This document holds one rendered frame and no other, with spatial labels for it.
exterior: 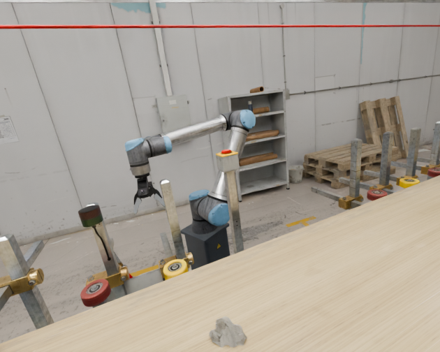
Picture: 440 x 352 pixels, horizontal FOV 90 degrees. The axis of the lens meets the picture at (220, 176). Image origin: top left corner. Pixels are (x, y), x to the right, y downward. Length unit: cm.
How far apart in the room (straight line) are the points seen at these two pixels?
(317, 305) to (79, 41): 347
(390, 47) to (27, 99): 591
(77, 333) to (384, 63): 562
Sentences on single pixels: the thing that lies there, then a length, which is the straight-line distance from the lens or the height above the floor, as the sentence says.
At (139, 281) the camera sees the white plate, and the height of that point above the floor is 77.
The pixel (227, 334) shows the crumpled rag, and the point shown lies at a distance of 59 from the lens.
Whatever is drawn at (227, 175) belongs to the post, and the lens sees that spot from 88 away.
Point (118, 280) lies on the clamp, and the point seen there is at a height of 84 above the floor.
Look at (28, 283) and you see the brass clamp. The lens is 97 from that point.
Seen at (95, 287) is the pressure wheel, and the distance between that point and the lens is 86.
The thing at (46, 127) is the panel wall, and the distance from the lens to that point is 356.
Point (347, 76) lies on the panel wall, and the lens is 493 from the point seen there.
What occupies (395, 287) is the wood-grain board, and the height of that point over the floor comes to 90.
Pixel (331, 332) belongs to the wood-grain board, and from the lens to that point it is 63.
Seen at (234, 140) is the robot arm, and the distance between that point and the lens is 136.
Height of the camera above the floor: 139
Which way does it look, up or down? 17 degrees down
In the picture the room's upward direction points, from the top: 8 degrees counter-clockwise
